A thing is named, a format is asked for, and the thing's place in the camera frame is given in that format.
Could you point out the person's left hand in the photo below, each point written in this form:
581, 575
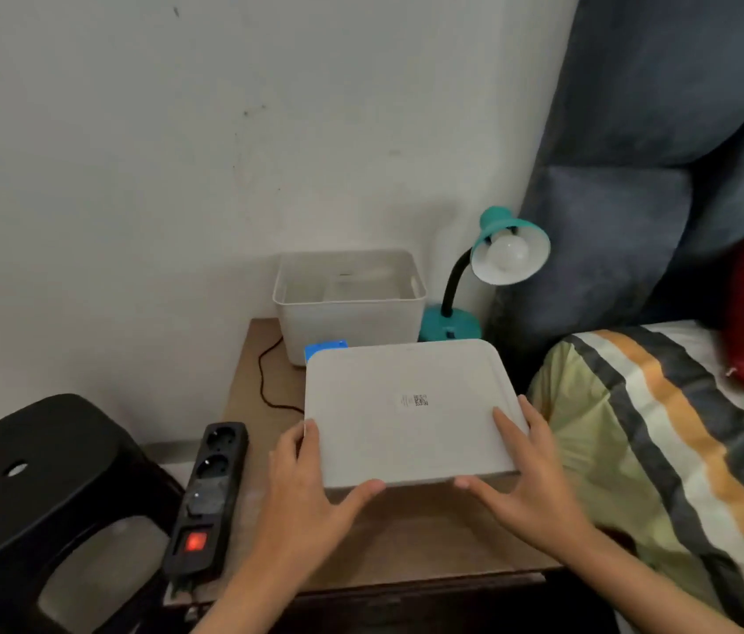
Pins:
303, 514

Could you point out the person's right hand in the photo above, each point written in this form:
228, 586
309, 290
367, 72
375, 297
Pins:
530, 495

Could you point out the person's right thumb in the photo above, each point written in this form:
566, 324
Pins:
481, 488

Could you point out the person's left thumb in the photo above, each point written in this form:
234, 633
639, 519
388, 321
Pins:
357, 499

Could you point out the white plastic box lid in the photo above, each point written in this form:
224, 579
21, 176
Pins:
405, 412

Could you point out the person's left forearm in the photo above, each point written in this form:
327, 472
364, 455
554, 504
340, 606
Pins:
246, 587

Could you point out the person's right forearm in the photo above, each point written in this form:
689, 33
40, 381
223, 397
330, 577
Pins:
636, 587

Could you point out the brown wooden bedside table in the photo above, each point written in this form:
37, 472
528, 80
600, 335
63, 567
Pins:
385, 541

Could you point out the black power strip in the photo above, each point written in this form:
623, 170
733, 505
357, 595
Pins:
208, 498

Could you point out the blue plastic item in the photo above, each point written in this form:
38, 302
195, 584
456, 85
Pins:
324, 349

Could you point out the striped bed sheet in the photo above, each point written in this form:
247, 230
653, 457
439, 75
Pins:
669, 475

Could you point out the white plastic storage box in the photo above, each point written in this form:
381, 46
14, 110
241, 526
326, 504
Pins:
349, 303

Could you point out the teal gooseneck desk lamp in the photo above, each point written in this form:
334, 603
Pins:
477, 283

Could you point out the white light bulb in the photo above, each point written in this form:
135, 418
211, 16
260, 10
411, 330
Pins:
509, 252

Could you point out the black plastic stool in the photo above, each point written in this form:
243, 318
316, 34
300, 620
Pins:
35, 501

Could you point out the dark blue padded headboard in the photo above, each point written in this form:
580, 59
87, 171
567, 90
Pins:
649, 158

